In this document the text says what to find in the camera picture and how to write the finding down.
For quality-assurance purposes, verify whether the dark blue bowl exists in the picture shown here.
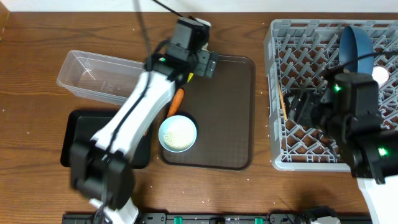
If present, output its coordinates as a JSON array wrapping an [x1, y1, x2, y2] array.
[[339, 26, 374, 75]]

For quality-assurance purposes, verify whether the pink cup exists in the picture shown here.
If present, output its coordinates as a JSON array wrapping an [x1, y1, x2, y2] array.
[[372, 66, 389, 88]]

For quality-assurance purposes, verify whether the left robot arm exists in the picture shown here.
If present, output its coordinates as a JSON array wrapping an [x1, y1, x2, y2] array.
[[70, 49, 219, 223]]

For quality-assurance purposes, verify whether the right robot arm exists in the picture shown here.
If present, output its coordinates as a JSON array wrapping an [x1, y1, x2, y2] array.
[[284, 88, 397, 223]]

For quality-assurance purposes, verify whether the grey plastic dishwasher rack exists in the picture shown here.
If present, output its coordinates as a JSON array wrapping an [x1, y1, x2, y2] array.
[[264, 19, 398, 172]]

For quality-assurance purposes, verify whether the yellow green snack packet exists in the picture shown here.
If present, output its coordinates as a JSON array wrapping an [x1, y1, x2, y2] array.
[[187, 73, 194, 83]]

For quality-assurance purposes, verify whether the wooden chopstick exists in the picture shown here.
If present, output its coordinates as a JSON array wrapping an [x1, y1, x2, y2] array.
[[278, 83, 287, 121]]

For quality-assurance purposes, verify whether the brown serving tray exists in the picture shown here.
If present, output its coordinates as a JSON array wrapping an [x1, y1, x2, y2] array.
[[159, 55, 256, 170]]

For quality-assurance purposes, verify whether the orange carrot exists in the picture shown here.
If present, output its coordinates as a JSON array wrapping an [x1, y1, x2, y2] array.
[[167, 88, 185, 118]]

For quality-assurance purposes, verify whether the light blue rice bowl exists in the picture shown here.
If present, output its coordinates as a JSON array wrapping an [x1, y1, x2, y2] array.
[[158, 115, 197, 153]]

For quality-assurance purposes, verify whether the clear plastic bin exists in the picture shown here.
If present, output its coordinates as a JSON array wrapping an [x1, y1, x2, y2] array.
[[57, 50, 144, 105]]

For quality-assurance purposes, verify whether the black tray bin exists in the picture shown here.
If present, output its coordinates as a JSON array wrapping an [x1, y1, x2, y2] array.
[[60, 110, 153, 169]]

